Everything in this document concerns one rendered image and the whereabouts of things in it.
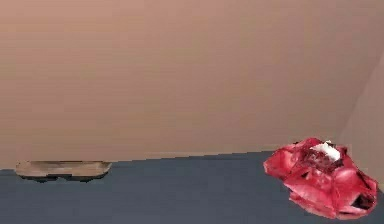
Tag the flat brown tray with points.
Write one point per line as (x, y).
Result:
(63, 168)

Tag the crumpled red cloth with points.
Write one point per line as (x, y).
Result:
(320, 181)

